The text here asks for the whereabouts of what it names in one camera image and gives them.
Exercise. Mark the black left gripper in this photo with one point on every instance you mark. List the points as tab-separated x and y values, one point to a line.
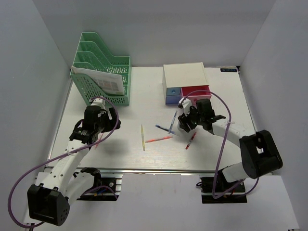
110	123

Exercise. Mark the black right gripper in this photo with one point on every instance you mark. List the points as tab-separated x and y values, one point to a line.
184	120

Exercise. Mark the pink small drawer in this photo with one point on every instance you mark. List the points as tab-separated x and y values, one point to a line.
195	93

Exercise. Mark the pink pen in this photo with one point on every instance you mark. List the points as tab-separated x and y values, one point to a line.
98	142

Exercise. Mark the booklet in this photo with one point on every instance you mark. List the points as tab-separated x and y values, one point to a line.
111	84

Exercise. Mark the light blue small drawer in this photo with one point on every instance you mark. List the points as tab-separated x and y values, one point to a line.
173	91

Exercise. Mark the white mini drawer cabinet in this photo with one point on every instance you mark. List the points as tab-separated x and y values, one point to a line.
183	75

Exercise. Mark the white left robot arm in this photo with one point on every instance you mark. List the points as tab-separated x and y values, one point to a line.
50	200

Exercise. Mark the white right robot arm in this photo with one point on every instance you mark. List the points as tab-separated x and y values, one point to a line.
259	153

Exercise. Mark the red pen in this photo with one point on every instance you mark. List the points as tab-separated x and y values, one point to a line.
190	141

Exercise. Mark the light blue pen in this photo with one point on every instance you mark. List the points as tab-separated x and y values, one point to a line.
172	122

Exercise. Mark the blue wide bottom drawer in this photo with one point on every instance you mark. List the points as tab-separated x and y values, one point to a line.
173	99

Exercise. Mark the orange pen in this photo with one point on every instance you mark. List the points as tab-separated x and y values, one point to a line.
159	139

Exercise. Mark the dark blue capped pen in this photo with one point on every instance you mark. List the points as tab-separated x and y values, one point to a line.
166	129

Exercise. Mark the green plastic file rack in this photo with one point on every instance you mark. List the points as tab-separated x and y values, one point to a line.
93	54

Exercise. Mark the black label sticker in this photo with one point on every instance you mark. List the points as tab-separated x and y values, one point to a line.
231	70

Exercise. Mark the yellow pen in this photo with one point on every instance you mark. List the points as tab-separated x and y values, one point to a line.
142	138

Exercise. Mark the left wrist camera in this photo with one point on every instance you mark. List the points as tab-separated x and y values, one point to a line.
98	102

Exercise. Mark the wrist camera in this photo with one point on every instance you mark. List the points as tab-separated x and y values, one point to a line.
185	104
98	102

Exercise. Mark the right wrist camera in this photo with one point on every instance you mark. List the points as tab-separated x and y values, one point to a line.
185	104

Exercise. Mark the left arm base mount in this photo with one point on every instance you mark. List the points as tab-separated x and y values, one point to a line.
106	186

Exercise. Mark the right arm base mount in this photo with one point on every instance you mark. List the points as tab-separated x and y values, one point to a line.
234	196

